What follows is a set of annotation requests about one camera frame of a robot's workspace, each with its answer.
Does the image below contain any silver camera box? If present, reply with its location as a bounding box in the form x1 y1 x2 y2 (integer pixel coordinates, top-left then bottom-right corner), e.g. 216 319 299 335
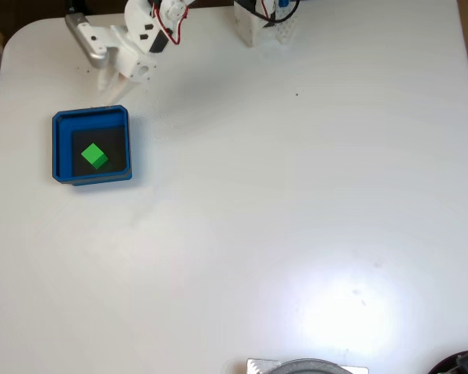
65 12 113 71

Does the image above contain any green cube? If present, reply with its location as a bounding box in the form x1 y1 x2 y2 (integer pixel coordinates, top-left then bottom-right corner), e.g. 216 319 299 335
80 143 110 171

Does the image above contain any blue box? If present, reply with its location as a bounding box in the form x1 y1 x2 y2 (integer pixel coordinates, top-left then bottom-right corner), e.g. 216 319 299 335
51 104 133 187

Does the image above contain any black object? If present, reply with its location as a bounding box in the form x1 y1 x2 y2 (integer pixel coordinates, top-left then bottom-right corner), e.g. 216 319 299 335
428 344 468 374

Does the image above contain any grey round base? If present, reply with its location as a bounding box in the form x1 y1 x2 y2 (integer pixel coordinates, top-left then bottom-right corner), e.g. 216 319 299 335
271 358 354 374

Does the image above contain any silver metal plate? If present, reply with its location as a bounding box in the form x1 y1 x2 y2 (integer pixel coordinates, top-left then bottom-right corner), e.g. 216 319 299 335
246 358 370 374

